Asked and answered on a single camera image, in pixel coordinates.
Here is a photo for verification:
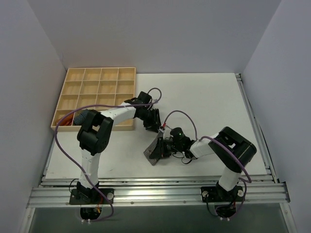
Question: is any striped grey underwear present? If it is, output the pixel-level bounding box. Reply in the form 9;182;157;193
143;132;163;166

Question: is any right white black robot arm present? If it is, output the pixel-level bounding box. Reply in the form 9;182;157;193
143;127;257;200

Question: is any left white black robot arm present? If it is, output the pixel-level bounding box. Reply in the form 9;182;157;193
77;91;161;203

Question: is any wooden compartment tray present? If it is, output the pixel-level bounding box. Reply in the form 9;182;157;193
51;67;136;129

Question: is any rolled dark striped cloth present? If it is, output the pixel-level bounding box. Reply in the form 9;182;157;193
73;109;89;126

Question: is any rolled orange cloth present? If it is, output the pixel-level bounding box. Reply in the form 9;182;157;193
55;114;74;126

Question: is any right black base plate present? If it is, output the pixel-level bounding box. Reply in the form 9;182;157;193
200;186;244;203

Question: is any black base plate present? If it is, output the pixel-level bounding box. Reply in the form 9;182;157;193
200;186;244;203
69;188;115;205

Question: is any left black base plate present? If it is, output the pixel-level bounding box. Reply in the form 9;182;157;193
69;188;115;205

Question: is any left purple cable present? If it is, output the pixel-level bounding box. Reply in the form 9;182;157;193
54;87;163;222

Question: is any aluminium frame rail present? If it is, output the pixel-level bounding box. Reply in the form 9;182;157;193
23;73;296;233

